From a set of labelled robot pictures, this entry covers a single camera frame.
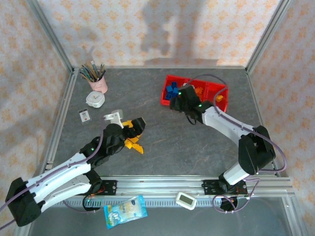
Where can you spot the white digital timer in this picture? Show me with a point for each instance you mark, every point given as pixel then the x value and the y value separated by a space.
pixel 186 200

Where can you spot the aluminium mounting rail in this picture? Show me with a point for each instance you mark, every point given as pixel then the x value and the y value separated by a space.
pixel 160 185

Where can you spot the blue and white snack packet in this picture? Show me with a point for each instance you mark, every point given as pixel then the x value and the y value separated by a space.
pixel 125 211

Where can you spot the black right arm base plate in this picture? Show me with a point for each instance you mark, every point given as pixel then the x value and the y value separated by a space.
pixel 211 188

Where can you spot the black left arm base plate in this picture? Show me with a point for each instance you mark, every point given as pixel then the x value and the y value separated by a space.
pixel 108 187

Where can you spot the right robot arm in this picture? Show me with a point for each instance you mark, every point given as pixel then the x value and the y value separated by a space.
pixel 241 142

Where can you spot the pink pen cup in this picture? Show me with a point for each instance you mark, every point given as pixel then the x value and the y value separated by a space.
pixel 99 84

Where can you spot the yellow two-stud lego brick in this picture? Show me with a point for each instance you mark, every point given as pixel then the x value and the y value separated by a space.
pixel 220 98

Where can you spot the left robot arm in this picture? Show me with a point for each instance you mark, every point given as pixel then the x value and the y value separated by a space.
pixel 54 182

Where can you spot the aluminium frame post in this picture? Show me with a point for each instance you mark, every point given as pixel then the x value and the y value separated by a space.
pixel 269 34
pixel 50 37

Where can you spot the aluminium side rail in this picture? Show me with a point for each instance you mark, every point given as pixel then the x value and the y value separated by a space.
pixel 61 118

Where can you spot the blue lego brick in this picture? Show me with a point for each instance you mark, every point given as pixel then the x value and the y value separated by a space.
pixel 174 84
pixel 169 88
pixel 168 96
pixel 175 91

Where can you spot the dark pen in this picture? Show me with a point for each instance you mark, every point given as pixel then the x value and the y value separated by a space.
pixel 102 70
pixel 86 72
pixel 94 70

